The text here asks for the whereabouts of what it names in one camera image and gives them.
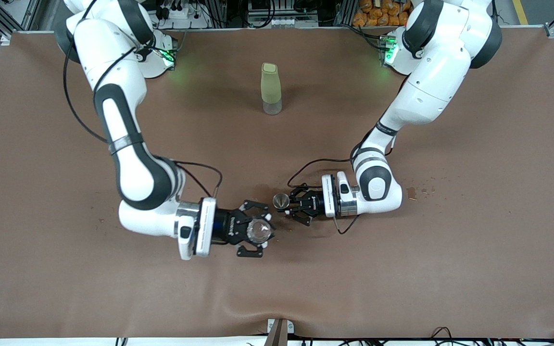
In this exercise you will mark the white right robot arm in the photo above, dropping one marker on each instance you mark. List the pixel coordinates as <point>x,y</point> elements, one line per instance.
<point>113,62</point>

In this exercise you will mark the white power strip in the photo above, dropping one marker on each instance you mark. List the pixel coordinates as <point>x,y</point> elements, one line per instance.
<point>181,14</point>

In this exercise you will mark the orange snack pile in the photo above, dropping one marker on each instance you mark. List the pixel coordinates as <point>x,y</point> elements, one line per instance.
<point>373,17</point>

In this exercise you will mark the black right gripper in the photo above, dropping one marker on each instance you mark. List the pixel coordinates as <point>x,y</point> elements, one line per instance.
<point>226,226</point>

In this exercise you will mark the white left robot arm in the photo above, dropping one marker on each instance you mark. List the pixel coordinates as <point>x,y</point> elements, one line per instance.
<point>431,81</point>

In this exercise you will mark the clear glass cup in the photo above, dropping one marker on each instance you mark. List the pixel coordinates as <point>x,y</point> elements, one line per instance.
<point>260,230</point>

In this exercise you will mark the steel double cone jigger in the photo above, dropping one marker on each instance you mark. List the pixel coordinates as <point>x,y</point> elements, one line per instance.
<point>281,200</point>

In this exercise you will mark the metal bracket with brown post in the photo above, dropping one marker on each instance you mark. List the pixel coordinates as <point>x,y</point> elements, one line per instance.
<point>279,334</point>

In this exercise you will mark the black equipment rack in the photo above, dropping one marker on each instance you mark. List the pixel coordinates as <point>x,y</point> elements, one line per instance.
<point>282,12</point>

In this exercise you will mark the green bottle with clear base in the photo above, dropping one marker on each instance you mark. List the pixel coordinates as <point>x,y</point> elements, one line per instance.
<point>270,86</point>

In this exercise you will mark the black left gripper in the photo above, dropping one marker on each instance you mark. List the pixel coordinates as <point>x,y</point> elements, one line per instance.
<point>314,203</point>

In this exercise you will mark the brown table mat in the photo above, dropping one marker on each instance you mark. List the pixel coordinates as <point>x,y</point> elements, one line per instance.
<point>402,269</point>

